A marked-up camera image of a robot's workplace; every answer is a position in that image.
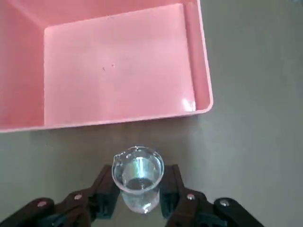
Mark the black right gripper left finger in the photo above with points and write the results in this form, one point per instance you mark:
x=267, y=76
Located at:
x=71, y=210

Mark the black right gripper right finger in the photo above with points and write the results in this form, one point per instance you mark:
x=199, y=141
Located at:
x=187, y=208

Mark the small glass beaker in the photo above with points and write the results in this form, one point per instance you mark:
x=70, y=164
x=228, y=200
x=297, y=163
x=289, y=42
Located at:
x=138, y=179

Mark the pink plastic container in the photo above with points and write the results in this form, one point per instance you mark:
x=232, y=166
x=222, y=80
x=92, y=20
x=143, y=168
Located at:
x=113, y=71

